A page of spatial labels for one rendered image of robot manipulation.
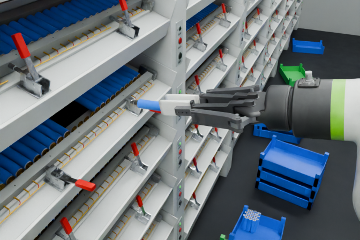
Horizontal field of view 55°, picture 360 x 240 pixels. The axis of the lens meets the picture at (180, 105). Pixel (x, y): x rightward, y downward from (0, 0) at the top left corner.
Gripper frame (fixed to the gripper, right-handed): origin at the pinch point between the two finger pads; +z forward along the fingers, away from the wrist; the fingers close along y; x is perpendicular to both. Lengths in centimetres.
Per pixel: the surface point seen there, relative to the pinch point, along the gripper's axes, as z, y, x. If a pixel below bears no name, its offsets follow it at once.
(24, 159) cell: 22.6, 18.6, 1.8
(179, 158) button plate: 22, -29, 36
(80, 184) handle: 11.9, 18.0, 6.1
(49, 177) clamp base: 18.6, 18.4, 5.3
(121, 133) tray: 16.5, -0.7, 7.9
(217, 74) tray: 23, -74, 25
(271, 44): 33, -217, 62
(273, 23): 29, -211, 43
